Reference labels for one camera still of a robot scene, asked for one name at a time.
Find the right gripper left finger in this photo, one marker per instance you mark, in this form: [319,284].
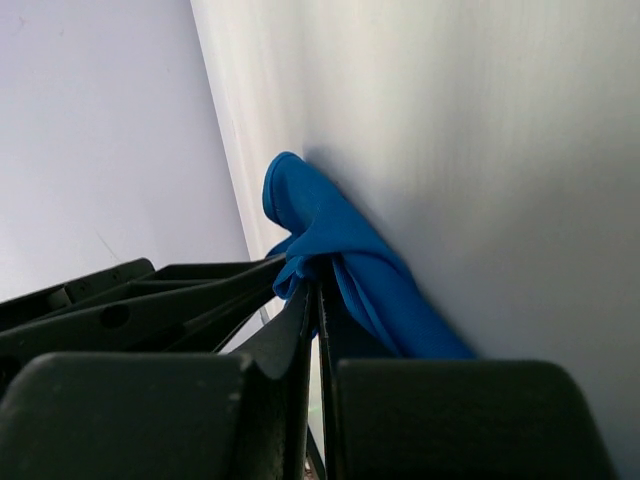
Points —
[241,415]

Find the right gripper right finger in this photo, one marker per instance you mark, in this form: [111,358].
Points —
[391,418]

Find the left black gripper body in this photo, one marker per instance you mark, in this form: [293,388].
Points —
[134,307]

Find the blue cloth napkin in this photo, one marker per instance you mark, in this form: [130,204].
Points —
[376,286]

